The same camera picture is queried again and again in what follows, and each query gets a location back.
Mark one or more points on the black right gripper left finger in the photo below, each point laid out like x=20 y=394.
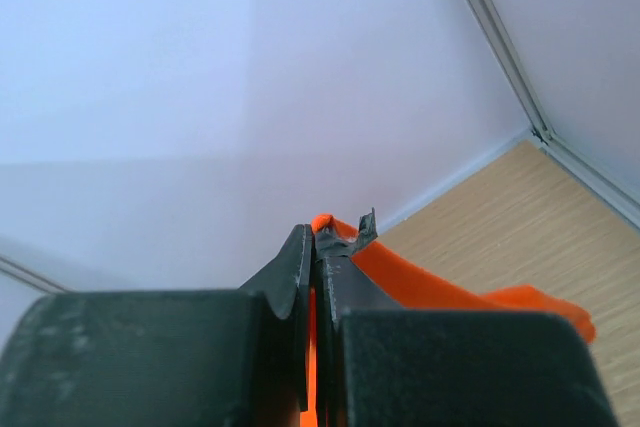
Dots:
x=226 y=357

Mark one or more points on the right corner aluminium post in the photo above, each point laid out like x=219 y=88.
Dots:
x=574 y=65

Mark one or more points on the orange t shirt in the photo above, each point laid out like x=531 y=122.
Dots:
x=416 y=288

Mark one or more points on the corner aluminium post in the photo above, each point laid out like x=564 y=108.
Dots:
x=30 y=277
x=574 y=65

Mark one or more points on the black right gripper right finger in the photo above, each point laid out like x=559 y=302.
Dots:
x=382 y=364

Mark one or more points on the left corner aluminium post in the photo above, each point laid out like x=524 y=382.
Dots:
x=30 y=277

